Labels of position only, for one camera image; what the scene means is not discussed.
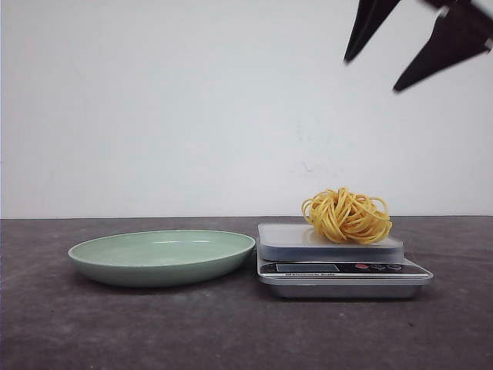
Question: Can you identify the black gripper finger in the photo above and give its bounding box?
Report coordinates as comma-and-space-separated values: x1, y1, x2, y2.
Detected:
344, 0, 399, 63
393, 2, 491, 92

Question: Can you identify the yellow vermicelli noodle bundle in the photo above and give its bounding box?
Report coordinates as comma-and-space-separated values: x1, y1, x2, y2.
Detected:
300, 187, 393, 245

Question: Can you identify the silver digital kitchen scale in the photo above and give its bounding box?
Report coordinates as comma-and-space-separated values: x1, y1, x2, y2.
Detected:
257, 224, 434, 299

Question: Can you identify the light green round plate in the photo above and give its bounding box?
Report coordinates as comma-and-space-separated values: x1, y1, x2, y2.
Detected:
68, 230, 256, 288

